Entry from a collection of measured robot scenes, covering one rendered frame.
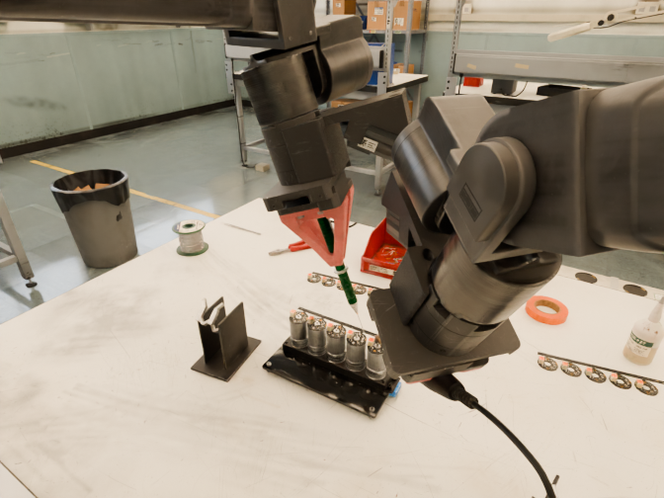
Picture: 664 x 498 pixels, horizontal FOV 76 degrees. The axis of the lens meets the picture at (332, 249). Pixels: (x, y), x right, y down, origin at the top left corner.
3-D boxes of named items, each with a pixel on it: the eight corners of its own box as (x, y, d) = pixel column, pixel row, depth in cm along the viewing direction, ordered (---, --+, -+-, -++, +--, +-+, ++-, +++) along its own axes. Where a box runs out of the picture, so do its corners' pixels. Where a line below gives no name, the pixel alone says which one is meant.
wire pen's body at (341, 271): (347, 298, 48) (314, 210, 44) (361, 295, 48) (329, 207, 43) (344, 306, 47) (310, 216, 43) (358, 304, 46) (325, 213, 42)
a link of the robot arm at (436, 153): (359, 177, 31) (406, 10, 21) (462, 166, 33) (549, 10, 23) (417, 322, 25) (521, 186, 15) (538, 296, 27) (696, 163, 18)
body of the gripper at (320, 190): (354, 169, 46) (333, 99, 43) (334, 204, 37) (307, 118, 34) (298, 182, 48) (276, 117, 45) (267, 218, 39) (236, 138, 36)
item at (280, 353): (398, 381, 54) (398, 374, 54) (374, 423, 49) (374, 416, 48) (292, 340, 61) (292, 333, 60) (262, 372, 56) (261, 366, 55)
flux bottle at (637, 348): (619, 347, 60) (643, 287, 55) (645, 351, 59) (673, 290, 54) (626, 364, 57) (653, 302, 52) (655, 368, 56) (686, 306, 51)
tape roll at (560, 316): (574, 315, 66) (576, 309, 65) (551, 330, 63) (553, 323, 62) (539, 296, 70) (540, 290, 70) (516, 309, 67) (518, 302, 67)
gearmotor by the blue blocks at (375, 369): (380, 387, 52) (382, 355, 49) (362, 379, 53) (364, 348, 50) (388, 374, 54) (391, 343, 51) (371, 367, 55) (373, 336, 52)
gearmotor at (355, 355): (360, 378, 53) (361, 347, 50) (342, 372, 54) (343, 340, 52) (368, 367, 55) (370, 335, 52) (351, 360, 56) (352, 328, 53)
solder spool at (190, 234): (189, 239, 88) (185, 216, 86) (214, 244, 86) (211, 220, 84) (169, 253, 83) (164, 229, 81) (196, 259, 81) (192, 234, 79)
